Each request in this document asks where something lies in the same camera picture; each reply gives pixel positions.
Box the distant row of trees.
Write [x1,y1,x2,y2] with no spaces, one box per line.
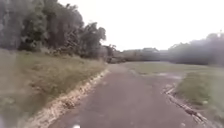
[106,47,171,65]

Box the grey asphalt path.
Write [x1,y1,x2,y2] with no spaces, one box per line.
[48,63,210,128]

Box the flat grass field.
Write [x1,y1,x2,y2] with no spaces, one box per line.
[122,61,209,76]

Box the dry straw path verge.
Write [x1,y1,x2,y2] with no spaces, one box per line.
[22,68,111,128]
[162,83,209,127]

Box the dense wood of trees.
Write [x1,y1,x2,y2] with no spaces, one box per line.
[0,0,117,61]

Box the green grass slope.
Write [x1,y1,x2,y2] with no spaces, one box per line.
[0,48,108,128]

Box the hazy belt of trees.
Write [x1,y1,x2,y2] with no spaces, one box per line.
[167,31,224,67]

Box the green grass patch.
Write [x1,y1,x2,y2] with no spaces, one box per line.
[176,67,224,122]

